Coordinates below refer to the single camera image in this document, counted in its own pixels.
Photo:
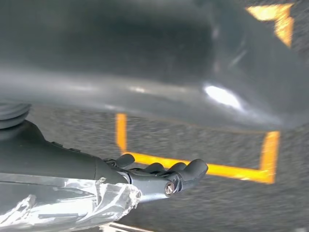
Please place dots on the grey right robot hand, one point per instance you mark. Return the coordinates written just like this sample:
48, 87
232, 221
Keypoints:
60, 179

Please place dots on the right robot leg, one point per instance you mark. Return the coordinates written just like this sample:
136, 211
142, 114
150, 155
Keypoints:
120, 48

